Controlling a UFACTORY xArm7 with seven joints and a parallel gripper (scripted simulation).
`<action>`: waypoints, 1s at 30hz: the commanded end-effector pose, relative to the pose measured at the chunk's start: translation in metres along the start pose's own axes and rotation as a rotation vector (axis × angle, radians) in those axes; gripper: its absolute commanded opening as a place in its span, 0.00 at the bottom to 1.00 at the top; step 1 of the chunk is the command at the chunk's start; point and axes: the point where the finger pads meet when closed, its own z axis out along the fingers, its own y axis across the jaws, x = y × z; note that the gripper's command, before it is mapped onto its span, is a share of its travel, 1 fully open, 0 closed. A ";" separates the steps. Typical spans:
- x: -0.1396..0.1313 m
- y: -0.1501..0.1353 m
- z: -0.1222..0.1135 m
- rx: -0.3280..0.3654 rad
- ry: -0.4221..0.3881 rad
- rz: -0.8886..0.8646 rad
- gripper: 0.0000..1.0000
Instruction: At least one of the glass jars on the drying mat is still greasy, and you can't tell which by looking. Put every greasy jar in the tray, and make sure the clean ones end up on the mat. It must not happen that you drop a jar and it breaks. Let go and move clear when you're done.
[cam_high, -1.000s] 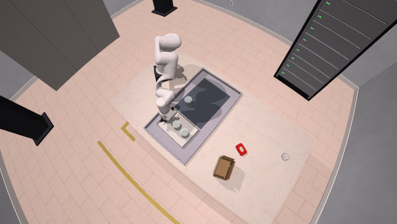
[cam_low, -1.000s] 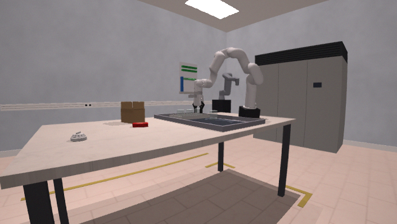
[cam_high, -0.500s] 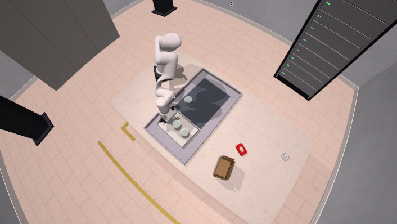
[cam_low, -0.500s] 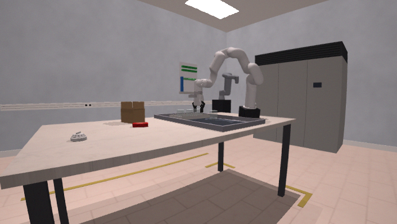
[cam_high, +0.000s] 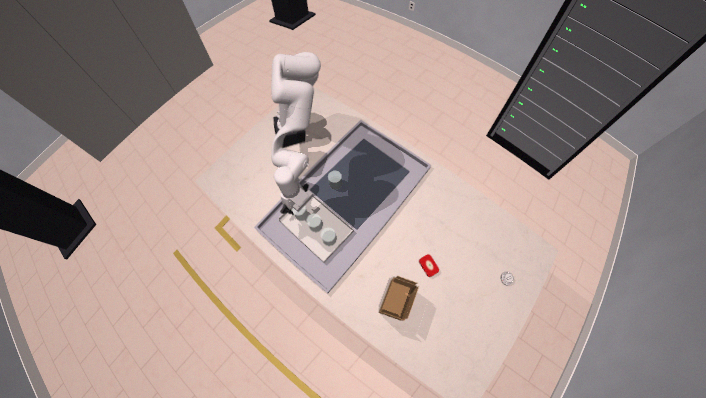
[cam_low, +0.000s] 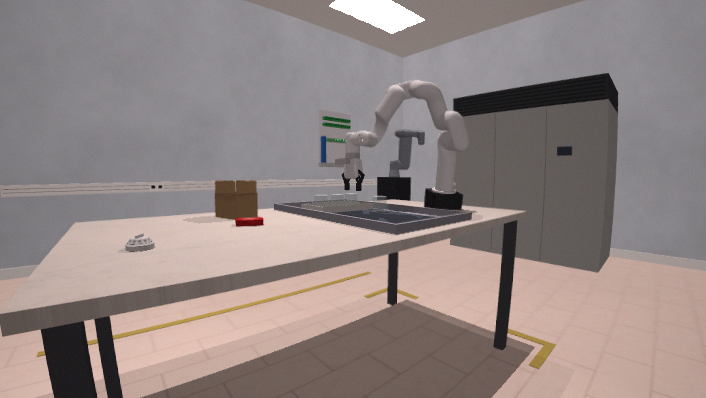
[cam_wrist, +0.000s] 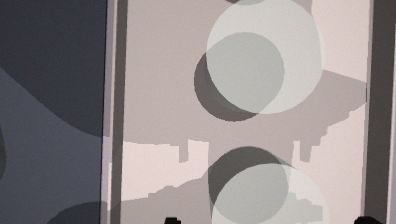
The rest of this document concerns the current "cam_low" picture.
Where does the brown cardboard box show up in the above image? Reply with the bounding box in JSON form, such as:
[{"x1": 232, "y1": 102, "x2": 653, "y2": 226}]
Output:
[{"x1": 215, "y1": 180, "x2": 258, "y2": 220}]

